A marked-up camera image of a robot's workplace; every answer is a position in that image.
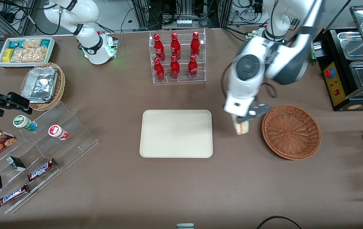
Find brown Snickers bar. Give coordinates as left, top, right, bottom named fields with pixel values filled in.
left=0, top=184, right=30, bottom=208
left=27, top=158, right=57, bottom=182

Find red label yoghurt cup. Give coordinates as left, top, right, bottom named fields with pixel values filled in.
left=48, top=125, right=70, bottom=141

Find aluminium foil container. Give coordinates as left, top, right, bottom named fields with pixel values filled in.
left=21, top=66, right=58, bottom=104

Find black cable loop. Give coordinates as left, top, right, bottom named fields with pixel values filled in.
left=256, top=215, right=303, bottom=229

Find clear acrylic bottle rack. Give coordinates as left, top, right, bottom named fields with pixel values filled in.
left=149, top=29, right=206, bottom=84

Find light wicker basket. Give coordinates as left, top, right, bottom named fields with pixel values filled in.
left=20, top=62, right=66, bottom=112

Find white rectangular snack bin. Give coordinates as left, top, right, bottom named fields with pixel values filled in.
left=0, top=37, right=56, bottom=68

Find black food warmer cabinet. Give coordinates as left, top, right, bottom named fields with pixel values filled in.
left=310, top=5, right=363, bottom=112

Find red cola bottle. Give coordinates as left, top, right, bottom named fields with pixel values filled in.
left=170, top=32, right=181, bottom=60
left=154, top=34, right=165, bottom=61
left=170, top=56, right=181, bottom=80
left=190, top=31, right=201, bottom=58
left=188, top=55, right=199, bottom=80
left=154, top=57, right=165, bottom=82

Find triangle sandwich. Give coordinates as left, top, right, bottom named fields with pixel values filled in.
left=232, top=115, right=251, bottom=135

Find green label yoghurt cup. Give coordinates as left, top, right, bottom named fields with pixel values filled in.
left=13, top=115, right=38, bottom=132

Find clear bag of crackers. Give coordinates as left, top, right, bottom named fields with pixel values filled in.
left=10, top=47, right=47, bottom=63

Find yellow snack packet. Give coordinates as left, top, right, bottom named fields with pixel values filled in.
left=3, top=48, right=15, bottom=63

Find brown round wicker basket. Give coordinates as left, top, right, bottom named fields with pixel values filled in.
left=262, top=105, right=322, bottom=160

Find beige rectangular tray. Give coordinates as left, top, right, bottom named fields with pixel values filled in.
left=139, top=109, right=213, bottom=158

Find clear acrylic stepped stand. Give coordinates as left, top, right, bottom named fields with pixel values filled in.
left=0, top=101, right=100, bottom=214

